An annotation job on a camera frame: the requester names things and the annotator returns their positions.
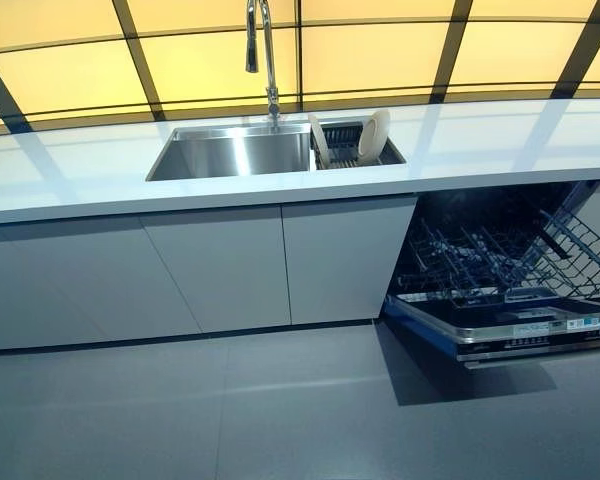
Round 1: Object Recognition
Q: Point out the cream dinner plate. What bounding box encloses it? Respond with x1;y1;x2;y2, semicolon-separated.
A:
307;112;330;153

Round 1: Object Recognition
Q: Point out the beige deep ceramic plate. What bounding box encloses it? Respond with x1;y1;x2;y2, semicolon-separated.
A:
357;108;392;160

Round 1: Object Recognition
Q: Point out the white glossy cabinet door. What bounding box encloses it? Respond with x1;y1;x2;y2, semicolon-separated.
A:
0;214;202;352
140;204;293;334
281;195;420;326

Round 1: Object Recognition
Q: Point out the black slatted dish rack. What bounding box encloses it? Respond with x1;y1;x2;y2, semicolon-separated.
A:
309;124;389;171

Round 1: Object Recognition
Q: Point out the stainless steel sink basin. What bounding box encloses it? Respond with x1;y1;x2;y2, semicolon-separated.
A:
144;119;408;184

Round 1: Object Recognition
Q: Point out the dark cabinet toe kick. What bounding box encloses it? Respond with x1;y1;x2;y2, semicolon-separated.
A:
0;318;384;357

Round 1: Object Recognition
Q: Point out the chrome pull-down kitchen faucet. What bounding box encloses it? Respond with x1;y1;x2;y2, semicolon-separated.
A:
244;0;282;134

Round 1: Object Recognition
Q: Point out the yellow window with dark frame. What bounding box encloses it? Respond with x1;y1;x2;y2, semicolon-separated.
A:
0;0;600;139

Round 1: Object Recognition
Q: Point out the grey wire dishwasher basket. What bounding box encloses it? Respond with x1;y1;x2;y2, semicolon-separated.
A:
517;207;600;304

